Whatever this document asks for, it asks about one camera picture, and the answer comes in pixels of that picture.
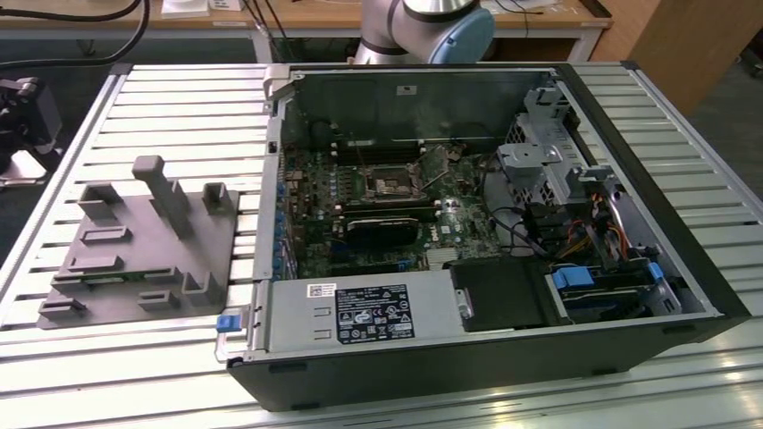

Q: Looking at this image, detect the wooden cabinet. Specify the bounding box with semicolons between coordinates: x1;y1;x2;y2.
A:
590;0;763;116

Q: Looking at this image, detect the metal socket cover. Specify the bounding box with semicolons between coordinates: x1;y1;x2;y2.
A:
415;143;466;185

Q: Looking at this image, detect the green motherboard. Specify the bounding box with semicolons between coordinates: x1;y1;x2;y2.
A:
278;141;511;279

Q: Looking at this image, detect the black plastic cover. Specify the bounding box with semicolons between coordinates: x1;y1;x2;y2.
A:
444;257;566;333

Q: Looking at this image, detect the black camera cable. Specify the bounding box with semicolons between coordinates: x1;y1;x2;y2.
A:
0;0;151;71

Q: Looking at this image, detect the CPU socket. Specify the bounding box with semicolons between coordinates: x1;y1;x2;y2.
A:
355;163;430;203

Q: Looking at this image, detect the wooden desk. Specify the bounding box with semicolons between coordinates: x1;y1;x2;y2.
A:
0;0;615;63

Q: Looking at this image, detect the green RAM stick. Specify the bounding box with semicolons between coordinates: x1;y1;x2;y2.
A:
82;273;150;285

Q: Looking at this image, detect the coloured wire bundle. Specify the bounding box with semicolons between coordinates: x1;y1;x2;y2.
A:
556;191;634;269

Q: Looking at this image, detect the black RAM slot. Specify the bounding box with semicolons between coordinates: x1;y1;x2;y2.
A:
331;156;427;165
343;211;440;221
330;141;424;151
342;199;435;207
343;203;436;212
343;207;438;216
331;150;426;160
331;146;426;156

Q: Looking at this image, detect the black graphics card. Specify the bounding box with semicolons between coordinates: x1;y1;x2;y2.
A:
340;215;423;249

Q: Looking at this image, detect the silver power supply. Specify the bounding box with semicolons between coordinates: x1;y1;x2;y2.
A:
262;269;466;352

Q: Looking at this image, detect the hard disk in blue carrier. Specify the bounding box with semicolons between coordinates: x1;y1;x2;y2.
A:
548;263;656;324

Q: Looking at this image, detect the grey parts rack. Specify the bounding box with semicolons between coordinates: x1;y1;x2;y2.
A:
35;154;244;332

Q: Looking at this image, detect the black PC case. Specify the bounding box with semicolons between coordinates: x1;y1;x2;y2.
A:
224;60;752;413

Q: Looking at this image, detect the silver metal drive cage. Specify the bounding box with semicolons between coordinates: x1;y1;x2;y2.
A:
495;87;624;207

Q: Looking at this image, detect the pale grey case handle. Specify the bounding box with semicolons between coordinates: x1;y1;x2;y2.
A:
262;64;300;103

